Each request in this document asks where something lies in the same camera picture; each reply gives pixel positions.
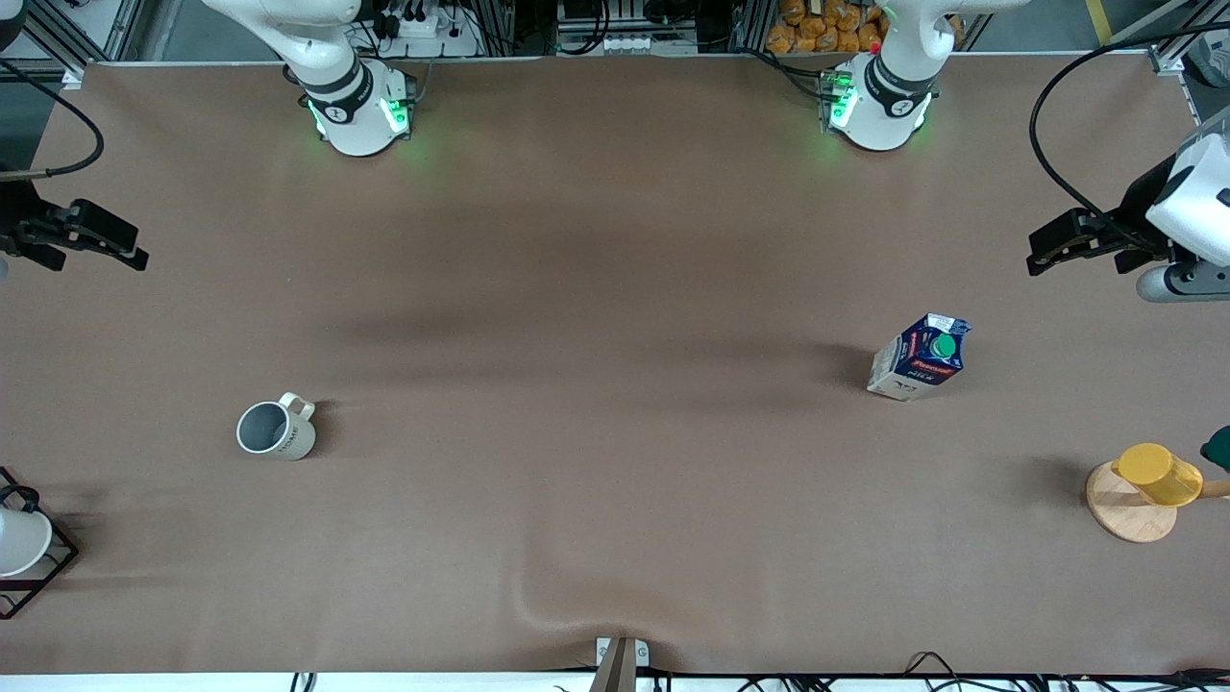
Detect yellow plastic cup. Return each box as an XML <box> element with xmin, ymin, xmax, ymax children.
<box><xmin>1112</xmin><ymin>442</ymin><xmax>1205</xmax><ymax>508</ymax></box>

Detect cream ceramic mug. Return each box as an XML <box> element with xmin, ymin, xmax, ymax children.
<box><xmin>235</xmin><ymin>391</ymin><xmax>318</xmax><ymax>462</ymax></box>

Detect black wire rack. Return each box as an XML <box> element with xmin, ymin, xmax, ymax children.
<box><xmin>0</xmin><ymin>467</ymin><xmax>81</xmax><ymax>620</ymax></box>

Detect grey camera pole bracket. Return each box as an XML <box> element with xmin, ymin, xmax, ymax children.
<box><xmin>588</xmin><ymin>635</ymin><xmax>652</xmax><ymax>692</ymax></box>

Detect white electronics box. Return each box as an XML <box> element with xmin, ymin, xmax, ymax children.
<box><xmin>555</xmin><ymin>27</ymin><xmax>700</xmax><ymax>56</ymax></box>

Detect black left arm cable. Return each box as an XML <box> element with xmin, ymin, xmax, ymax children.
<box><xmin>1027</xmin><ymin>27</ymin><xmax>1230</xmax><ymax>253</ymax></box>

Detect white power strip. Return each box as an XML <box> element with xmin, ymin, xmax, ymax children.
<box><xmin>378</xmin><ymin>8</ymin><xmax>483</xmax><ymax>59</ymax></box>

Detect brown table cover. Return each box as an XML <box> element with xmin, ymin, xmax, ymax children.
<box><xmin>0</xmin><ymin>53</ymin><xmax>1230</xmax><ymax>676</ymax></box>

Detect round wooden board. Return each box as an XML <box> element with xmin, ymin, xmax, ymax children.
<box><xmin>1086</xmin><ymin>460</ymin><xmax>1230</xmax><ymax>545</ymax></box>

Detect pile of orange buns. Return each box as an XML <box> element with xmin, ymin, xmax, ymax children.
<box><xmin>765</xmin><ymin>0</ymin><xmax>891</xmax><ymax>56</ymax></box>

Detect blue white milk carton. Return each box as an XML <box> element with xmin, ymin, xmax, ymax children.
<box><xmin>866</xmin><ymin>312</ymin><xmax>972</xmax><ymax>403</ymax></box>

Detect black floor cables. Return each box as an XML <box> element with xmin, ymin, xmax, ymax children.
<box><xmin>288</xmin><ymin>651</ymin><xmax>1230</xmax><ymax>692</ymax></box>

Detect white bowl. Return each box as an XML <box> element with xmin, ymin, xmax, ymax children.
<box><xmin>0</xmin><ymin>507</ymin><xmax>55</xmax><ymax>579</ymax></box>

